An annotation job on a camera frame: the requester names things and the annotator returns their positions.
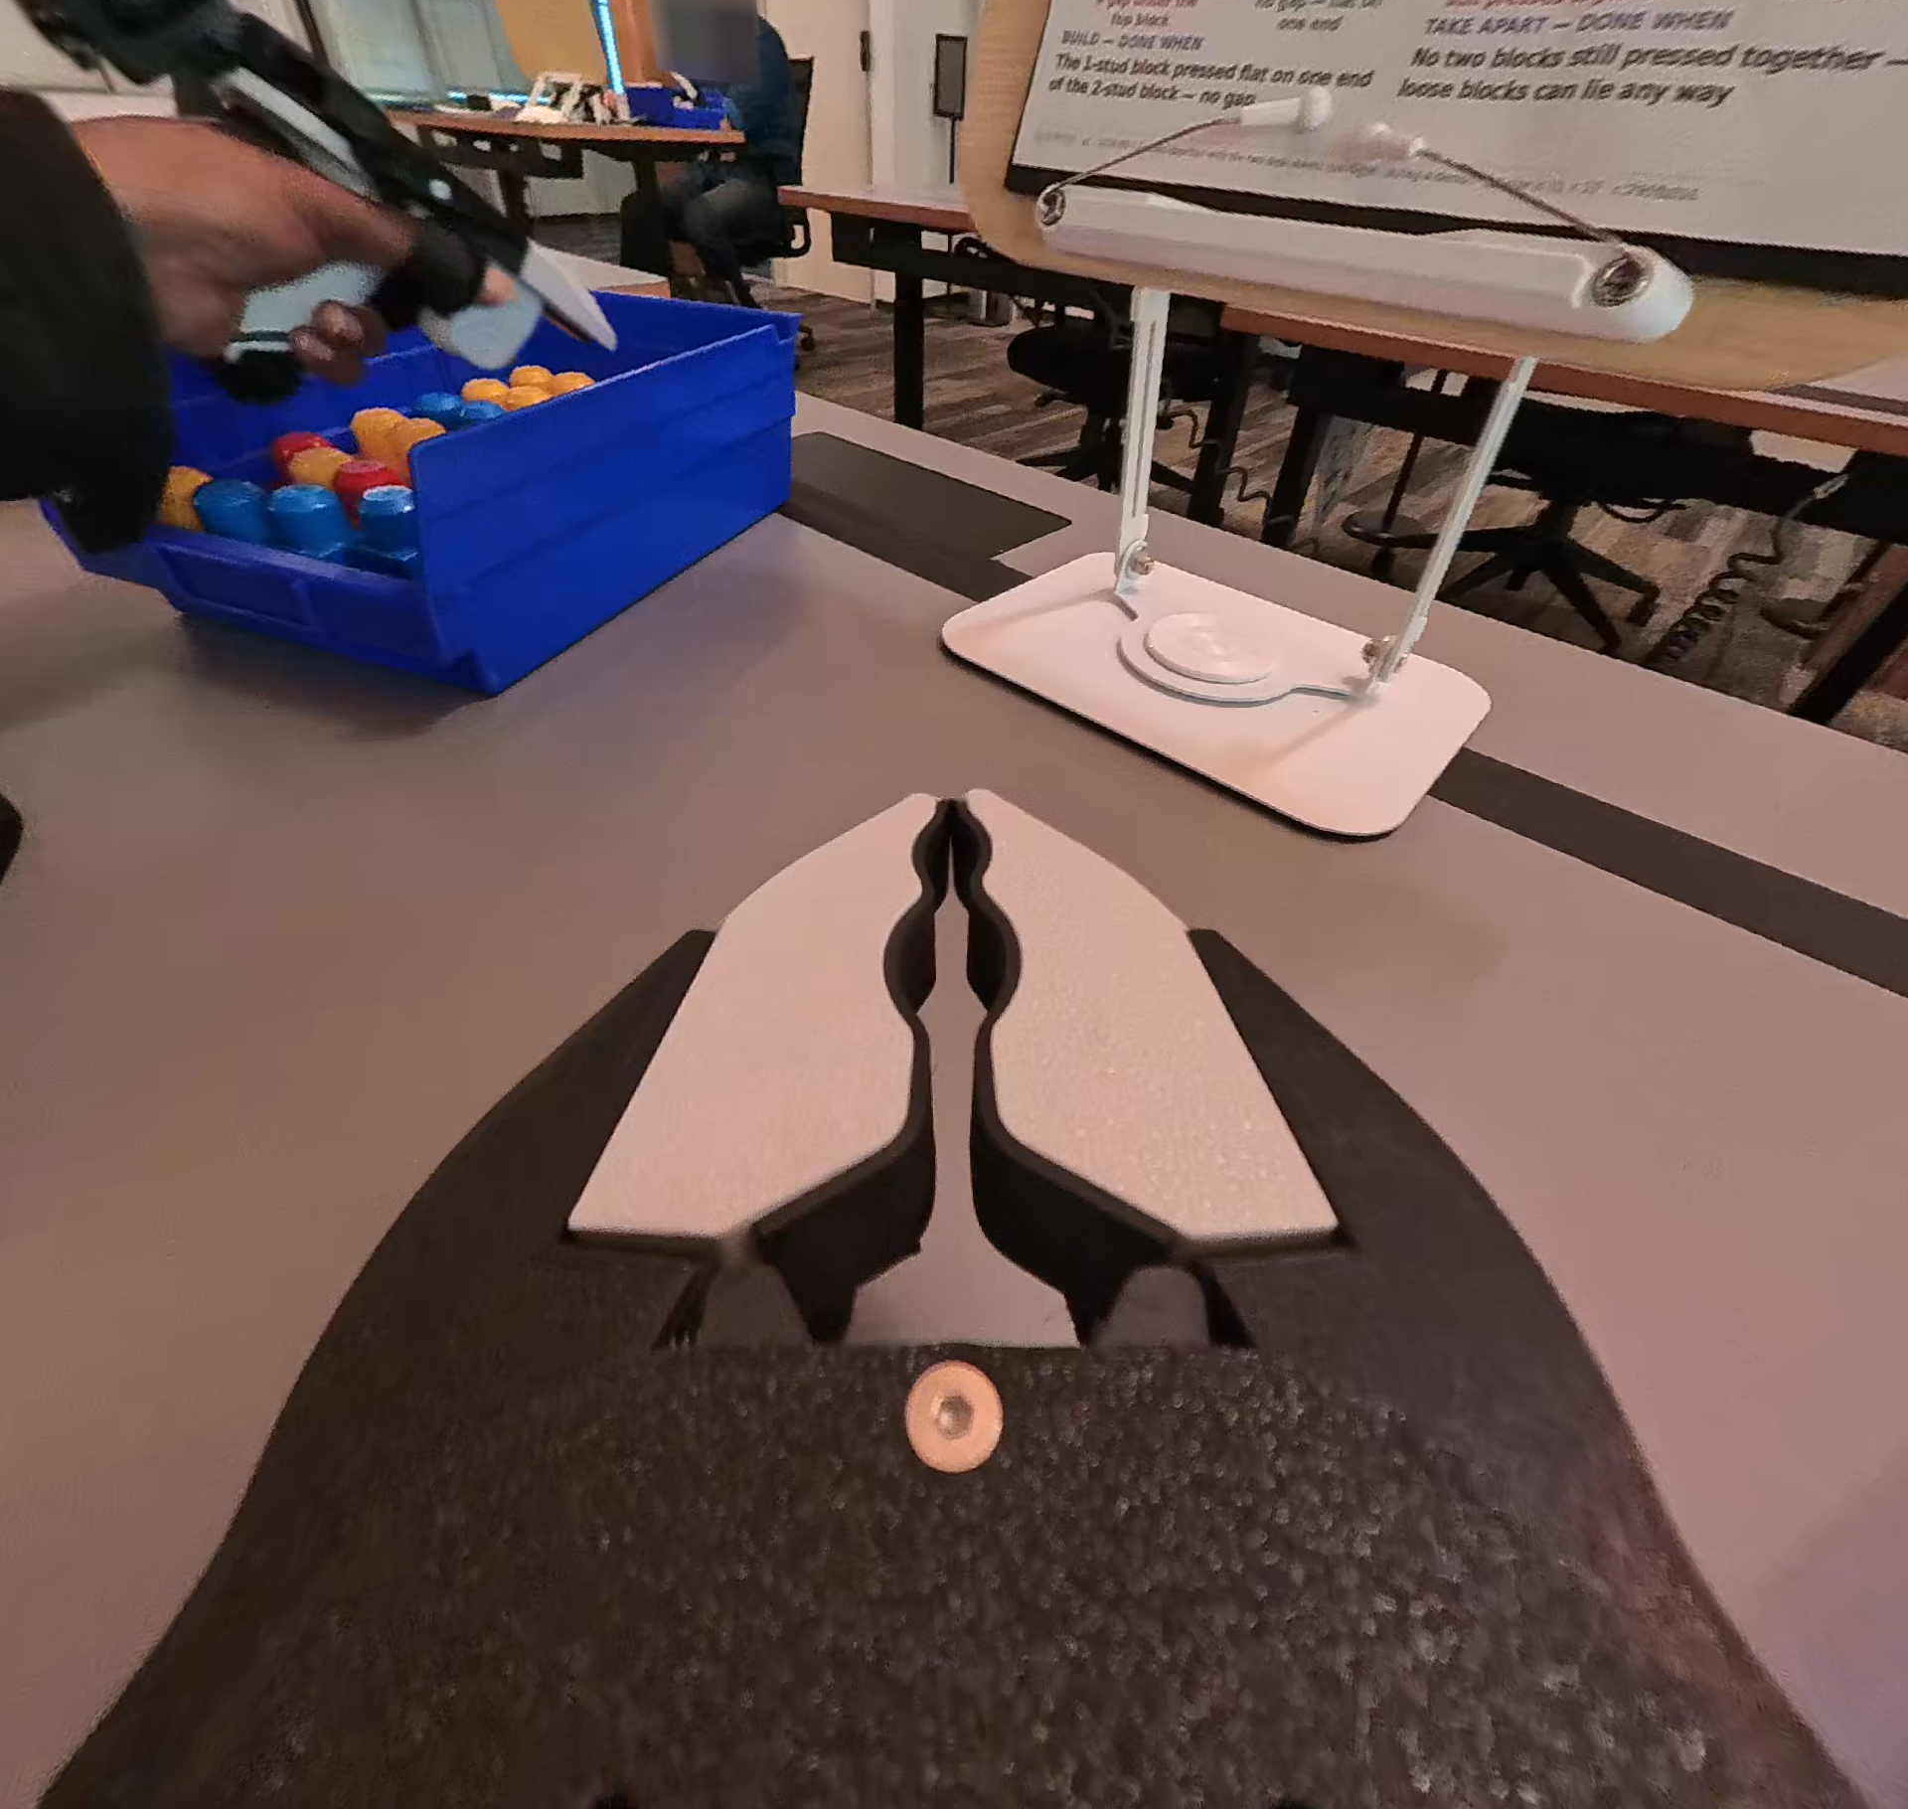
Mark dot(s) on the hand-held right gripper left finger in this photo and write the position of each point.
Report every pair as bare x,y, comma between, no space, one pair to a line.
761,1078

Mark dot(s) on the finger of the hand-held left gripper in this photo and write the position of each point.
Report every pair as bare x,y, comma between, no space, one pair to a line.
568,296
479,334

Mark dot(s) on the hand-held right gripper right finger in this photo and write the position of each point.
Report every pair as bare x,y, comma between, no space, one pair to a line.
1149,1078

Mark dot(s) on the blue plastic bin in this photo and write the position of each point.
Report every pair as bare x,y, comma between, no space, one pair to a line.
596,496
672,107

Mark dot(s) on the pile of colourful mega blocks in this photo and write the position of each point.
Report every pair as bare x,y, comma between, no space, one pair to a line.
313,483

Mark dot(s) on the person's left forearm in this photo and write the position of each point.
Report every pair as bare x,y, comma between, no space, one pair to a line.
76,318

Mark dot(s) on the person's left hand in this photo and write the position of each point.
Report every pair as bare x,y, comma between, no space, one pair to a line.
224,214

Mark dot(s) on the wood-edged office desk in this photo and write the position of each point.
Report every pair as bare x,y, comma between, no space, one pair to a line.
880,207
1641,387
596,132

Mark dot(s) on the black office chair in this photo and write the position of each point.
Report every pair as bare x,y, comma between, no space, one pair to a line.
798,141
1073,377
1551,527

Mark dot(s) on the framed floor sign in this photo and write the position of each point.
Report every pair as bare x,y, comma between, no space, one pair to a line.
950,72

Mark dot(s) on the printed instruction sheet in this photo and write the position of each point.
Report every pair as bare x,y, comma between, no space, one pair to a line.
1490,79

